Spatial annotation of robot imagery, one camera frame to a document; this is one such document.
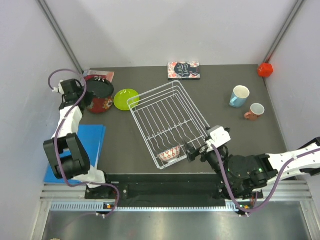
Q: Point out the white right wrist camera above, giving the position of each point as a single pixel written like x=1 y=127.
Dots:
x=217 y=136

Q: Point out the blue foam pad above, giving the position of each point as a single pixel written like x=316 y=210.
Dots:
x=92 y=138

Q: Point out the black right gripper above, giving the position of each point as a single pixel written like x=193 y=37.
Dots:
x=203 y=151

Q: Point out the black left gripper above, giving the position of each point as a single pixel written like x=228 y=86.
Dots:
x=90 y=96

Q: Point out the floral Little Women book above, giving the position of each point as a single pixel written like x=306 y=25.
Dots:
x=183 y=70

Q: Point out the light blue mug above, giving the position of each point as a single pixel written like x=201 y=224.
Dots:
x=239 y=96

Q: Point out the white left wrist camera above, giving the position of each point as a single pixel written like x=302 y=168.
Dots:
x=59 y=88

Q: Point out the dark red plate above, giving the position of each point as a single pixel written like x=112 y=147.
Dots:
x=100 y=105

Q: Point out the lime green plate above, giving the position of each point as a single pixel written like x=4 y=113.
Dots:
x=126 y=99

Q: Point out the red cube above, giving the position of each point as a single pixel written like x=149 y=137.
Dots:
x=265 y=70

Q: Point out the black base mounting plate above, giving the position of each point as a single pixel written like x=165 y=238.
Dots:
x=169 y=184

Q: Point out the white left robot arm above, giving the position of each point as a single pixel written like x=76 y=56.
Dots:
x=65 y=152

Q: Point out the grey slotted cable duct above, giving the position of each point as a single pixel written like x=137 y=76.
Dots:
x=99 y=206

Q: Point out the salmon pink mug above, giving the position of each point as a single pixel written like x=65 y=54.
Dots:
x=256 y=110

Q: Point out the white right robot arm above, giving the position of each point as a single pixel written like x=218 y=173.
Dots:
x=245 y=174

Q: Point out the red patterned white bowl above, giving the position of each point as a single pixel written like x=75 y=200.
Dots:
x=170 y=154

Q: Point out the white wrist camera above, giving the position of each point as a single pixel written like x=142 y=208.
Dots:
x=217 y=136
x=59 y=88

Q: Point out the pink cover book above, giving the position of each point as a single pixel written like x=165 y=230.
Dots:
x=107 y=75

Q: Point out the white wire dish rack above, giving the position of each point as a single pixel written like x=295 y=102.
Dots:
x=167 y=117

